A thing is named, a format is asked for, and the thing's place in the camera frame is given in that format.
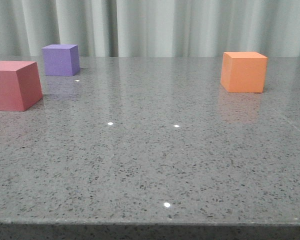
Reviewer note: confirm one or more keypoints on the red foam block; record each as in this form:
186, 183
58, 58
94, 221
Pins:
20, 86

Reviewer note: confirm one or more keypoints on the orange foam cube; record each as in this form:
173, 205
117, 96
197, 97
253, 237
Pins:
243, 72

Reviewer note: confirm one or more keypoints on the purple foam cube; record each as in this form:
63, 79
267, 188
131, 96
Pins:
61, 59

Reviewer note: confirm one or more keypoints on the pale green curtain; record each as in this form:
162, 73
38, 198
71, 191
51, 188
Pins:
151, 28

